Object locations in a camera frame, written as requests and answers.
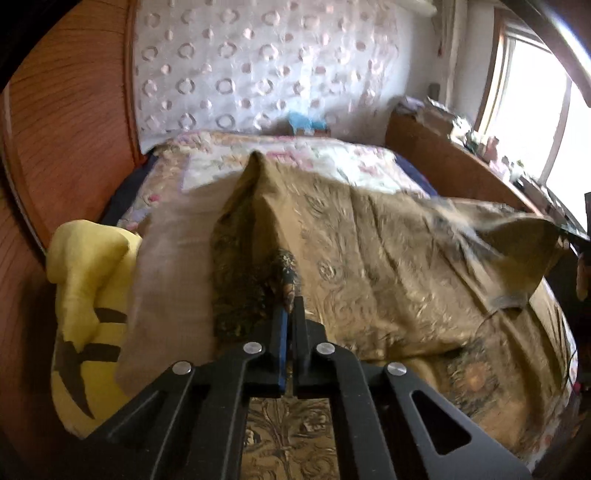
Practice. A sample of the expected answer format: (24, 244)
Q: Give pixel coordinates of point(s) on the beige pillow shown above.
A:
(170, 317)

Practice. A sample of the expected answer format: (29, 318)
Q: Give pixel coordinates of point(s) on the yellow plush toy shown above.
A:
(92, 266)

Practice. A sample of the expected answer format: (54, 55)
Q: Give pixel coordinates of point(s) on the blue tissue pack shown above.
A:
(301, 125)

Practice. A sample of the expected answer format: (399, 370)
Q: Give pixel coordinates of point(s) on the window with wooden frame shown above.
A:
(535, 121)

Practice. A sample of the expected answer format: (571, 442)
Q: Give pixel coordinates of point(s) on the white circle-pattern curtain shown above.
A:
(245, 66)

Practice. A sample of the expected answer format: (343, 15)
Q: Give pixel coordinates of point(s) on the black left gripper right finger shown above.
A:
(325, 370)

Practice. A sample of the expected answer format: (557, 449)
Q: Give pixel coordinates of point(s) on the brown gold patterned garment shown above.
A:
(455, 287)

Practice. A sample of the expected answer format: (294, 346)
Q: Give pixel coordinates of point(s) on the wooden headboard wardrobe panel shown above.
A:
(68, 138)

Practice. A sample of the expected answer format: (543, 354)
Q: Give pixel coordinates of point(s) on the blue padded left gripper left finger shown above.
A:
(220, 397)

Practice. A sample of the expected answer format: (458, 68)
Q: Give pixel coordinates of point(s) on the clutter on cabinet top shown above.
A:
(485, 143)

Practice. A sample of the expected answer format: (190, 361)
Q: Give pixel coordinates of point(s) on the dark blue blanket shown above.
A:
(415, 175)

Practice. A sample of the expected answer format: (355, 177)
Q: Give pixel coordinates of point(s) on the wooden low cabinet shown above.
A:
(451, 170)

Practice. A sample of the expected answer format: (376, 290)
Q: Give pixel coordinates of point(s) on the floral quilt bedspread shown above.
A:
(197, 158)

